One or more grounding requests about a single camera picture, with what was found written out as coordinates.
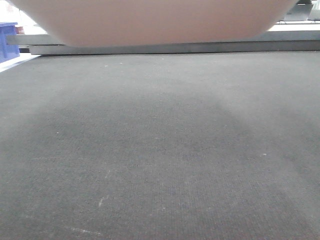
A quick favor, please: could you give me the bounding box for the white plastic storage bin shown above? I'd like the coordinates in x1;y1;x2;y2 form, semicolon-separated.
13;0;296;47

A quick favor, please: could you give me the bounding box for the blue plastic crate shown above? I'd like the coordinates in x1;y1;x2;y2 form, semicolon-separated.
0;21;20;64

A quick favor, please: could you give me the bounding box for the open grey laptop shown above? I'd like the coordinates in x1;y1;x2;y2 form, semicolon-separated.
283;3;313;22

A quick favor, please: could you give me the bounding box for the grey metal table rail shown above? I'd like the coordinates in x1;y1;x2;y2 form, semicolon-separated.
6;30;320;56

